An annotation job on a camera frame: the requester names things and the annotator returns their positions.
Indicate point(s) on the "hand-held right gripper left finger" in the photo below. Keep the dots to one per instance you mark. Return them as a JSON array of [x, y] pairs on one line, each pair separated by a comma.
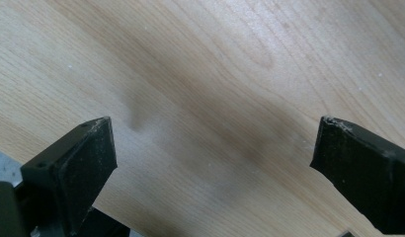
[[82, 166]]

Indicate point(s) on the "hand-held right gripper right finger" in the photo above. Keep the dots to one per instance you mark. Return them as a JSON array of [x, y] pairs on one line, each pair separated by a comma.
[[362, 171]]

